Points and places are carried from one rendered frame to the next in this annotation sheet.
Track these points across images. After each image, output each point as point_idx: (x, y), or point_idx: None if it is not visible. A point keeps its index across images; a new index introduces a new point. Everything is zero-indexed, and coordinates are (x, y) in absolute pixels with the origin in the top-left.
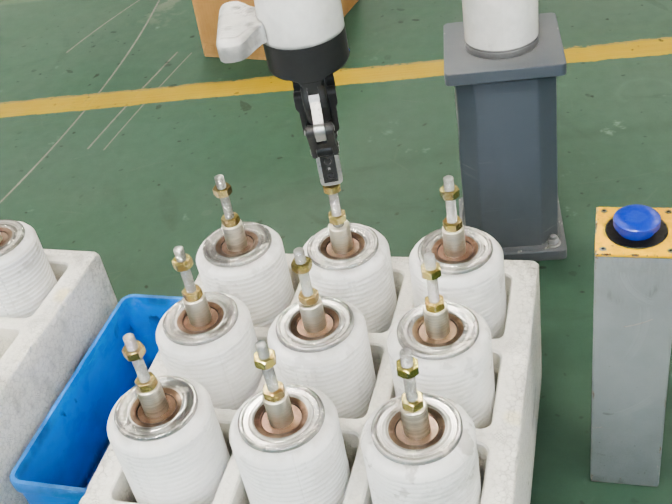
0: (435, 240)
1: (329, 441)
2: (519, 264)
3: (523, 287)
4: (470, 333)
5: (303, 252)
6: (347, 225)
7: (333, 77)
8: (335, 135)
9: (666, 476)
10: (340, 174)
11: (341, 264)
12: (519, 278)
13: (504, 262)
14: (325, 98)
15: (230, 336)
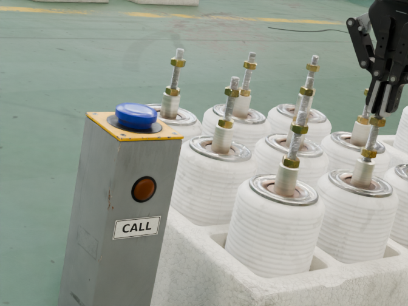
0: (306, 191)
1: (206, 117)
2: (267, 288)
3: (238, 270)
4: (197, 147)
5: (307, 79)
6: (359, 159)
7: (405, 23)
8: (374, 60)
9: None
10: (369, 103)
11: (338, 172)
12: (251, 276)
13: (282, 287)
14: (370, 8)
15: (327, 140)
